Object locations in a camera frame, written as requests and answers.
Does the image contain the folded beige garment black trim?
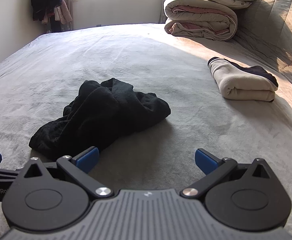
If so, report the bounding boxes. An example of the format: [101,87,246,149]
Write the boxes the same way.
[207,57,279,102]

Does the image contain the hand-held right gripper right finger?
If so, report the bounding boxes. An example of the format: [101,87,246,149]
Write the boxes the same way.
[182,149,273,199]

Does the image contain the hanging pink clothes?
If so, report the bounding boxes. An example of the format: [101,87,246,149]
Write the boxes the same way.
[42,0,73,25]

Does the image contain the bed with grey sheet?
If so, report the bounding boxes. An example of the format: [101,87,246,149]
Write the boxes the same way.
[0,22,292,240]

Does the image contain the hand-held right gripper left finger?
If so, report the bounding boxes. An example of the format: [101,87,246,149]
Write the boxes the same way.
[19,147,113,199]

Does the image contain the folded beige pink comforter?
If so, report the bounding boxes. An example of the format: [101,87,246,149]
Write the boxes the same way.
[163,0,238,42]

